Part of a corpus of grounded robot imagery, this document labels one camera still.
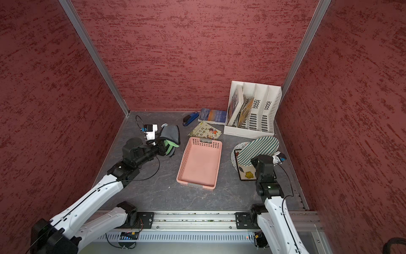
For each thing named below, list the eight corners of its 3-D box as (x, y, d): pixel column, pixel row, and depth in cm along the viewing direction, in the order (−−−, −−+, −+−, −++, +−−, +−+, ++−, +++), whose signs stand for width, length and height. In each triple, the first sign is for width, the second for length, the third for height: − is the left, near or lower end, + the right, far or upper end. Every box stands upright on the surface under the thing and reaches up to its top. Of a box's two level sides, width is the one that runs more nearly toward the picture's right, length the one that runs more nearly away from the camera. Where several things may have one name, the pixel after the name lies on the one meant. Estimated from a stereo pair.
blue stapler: (181, 123, 115) (180, 120, 112) (194, 112, 122) (194, 108, 119) (185, 126, 113) (184, 123, 110) (199, 115, 120) (198, 111, 117)
